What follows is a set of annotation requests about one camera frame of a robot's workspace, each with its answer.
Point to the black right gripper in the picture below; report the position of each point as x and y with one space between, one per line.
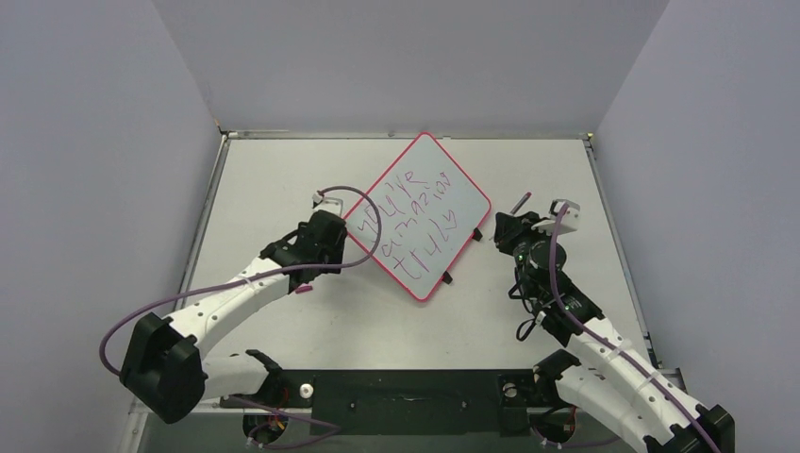
511 231

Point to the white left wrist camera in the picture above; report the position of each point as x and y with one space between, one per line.
326 203

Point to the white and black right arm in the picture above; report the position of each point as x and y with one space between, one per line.
596 369

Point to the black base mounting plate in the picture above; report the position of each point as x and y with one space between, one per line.
415 402

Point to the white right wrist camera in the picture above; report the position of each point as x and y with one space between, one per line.
564 217

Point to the pink marker pen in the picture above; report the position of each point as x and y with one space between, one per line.
520 203

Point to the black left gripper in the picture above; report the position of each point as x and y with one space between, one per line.
335 257

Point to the pink-framed whiteboard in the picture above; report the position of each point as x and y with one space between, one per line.
418 216

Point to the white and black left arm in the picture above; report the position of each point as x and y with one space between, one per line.
167 364

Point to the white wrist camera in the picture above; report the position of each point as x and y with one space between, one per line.
564 217
326 203

